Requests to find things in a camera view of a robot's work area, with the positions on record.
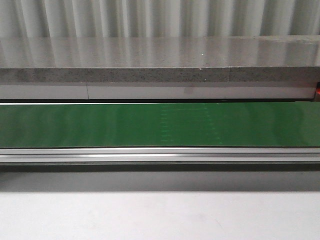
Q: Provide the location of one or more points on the grey speckled stone counter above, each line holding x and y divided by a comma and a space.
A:
236, 68

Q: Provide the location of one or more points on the green conveyor belt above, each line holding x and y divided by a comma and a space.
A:
229, 124

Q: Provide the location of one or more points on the red object at right edge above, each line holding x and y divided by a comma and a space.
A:
317, 93

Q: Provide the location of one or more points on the white pleated curtain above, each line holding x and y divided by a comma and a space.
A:
158, 18

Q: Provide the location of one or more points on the aluminium conveyor side rail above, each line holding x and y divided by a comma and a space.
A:
159, 155

